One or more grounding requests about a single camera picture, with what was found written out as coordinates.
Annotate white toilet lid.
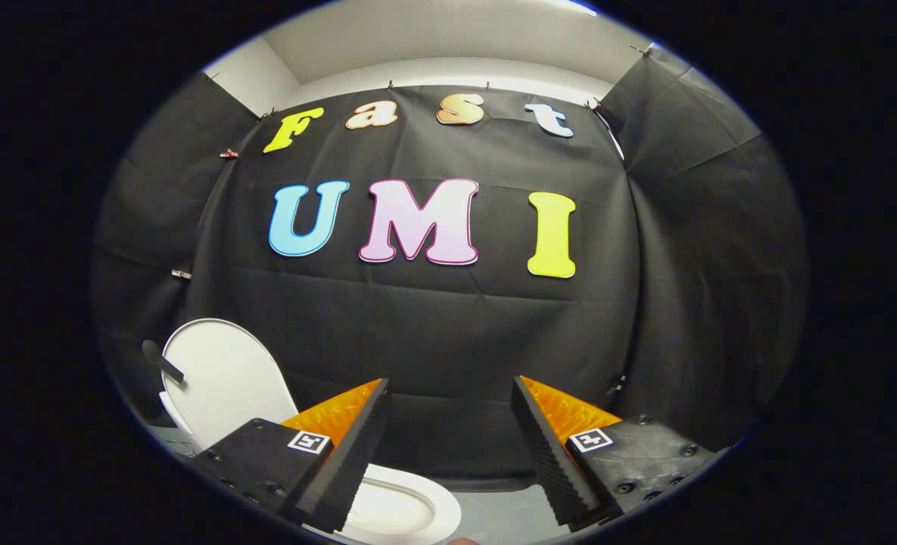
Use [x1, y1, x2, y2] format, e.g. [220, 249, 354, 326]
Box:
[160, 318, 300, 451]

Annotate black lid handle strap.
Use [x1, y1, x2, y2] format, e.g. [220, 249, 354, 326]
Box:
[142, 340, 185, 385]

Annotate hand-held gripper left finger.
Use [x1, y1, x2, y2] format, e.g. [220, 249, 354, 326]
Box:
[191, 377, 391, 534]

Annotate white toilet seat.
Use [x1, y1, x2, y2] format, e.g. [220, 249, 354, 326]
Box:
[342, 463, 463, 544]

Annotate white ceramic toilet body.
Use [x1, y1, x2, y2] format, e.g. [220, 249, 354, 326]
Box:
[145, 390, 438, 540]

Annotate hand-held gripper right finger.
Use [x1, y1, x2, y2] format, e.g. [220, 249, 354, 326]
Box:
[510, 375, 721, 528]

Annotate black backdrop cloth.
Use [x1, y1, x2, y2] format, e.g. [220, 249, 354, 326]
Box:
[91, 42, 808, 493]

